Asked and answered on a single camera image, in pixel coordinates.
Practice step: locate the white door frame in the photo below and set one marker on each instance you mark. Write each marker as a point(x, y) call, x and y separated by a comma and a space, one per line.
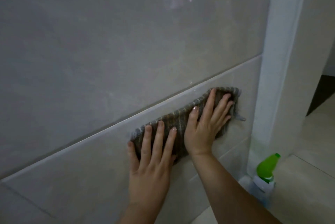
point(280, 61)

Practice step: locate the grey striped cleaning cloth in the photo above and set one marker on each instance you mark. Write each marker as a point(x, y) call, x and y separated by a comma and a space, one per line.
point(178, 127)

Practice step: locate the person's right forearm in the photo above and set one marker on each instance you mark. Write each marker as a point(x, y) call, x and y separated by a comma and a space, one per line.
point(230, 195)

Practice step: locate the person's left thumb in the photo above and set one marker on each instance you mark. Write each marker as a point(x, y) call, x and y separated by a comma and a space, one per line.
point(174, 159)

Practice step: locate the person's right thumb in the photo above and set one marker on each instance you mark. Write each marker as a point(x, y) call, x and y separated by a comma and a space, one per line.
point(191, 121)

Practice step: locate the person's right hand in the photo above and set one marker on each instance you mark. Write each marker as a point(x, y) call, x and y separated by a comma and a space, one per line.
point(202, 134)

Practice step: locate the person's left little finger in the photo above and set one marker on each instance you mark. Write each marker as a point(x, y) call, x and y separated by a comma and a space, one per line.
point(133, 155)

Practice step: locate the person's right little finger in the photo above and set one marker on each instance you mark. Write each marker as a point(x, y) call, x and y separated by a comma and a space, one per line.
point(226, 123)

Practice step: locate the person's right middle finger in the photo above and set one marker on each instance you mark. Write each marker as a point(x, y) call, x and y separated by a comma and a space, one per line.
point(222, 106)

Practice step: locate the person's left forearm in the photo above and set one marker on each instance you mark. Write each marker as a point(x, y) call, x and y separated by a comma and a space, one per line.
point(146, 213)

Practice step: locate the person's left middle finger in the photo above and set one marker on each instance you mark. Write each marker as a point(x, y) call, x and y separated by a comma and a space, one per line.
point(158, 140)

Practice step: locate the green capped spray bottle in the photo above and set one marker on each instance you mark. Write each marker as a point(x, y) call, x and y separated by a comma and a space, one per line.
point(265, 171)

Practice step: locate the person's left hand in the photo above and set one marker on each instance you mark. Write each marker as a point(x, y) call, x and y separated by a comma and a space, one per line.
point(149, 176)

